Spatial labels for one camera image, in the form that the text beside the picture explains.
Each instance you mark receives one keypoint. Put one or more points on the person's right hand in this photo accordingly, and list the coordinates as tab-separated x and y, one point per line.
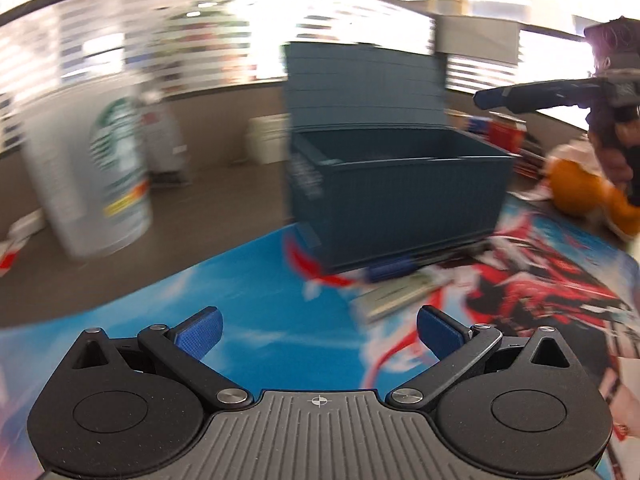
617	155

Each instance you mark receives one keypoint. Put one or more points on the blue cylindrical object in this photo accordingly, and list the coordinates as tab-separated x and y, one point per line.
389	268

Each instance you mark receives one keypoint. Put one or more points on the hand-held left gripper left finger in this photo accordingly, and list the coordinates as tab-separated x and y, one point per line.
197	332

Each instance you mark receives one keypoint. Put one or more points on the printed red blue desk mat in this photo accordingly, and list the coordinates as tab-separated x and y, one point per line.
260	320

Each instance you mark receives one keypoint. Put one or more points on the white window blinds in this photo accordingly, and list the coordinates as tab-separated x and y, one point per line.
200	35

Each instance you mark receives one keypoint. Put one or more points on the white charger adapter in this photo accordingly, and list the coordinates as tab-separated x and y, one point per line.
27	225

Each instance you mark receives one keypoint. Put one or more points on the orange plush toy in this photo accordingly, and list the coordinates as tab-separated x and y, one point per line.
575	185

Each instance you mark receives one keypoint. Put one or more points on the white card box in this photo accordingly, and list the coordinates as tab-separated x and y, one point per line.
265	137

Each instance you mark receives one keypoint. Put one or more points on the blue storage box with lid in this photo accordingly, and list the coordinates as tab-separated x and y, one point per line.
400	200

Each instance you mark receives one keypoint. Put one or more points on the red card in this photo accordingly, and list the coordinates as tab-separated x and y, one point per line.
7	257

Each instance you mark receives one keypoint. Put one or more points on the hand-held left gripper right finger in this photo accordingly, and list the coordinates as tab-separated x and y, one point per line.
437	330

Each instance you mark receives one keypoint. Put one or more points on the red box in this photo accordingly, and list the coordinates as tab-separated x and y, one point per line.
505	135

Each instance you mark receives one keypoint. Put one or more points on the translucent plastic cup green logo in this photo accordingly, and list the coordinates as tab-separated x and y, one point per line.
85	175

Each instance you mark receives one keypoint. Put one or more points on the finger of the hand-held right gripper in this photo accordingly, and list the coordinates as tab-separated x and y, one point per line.
530	95

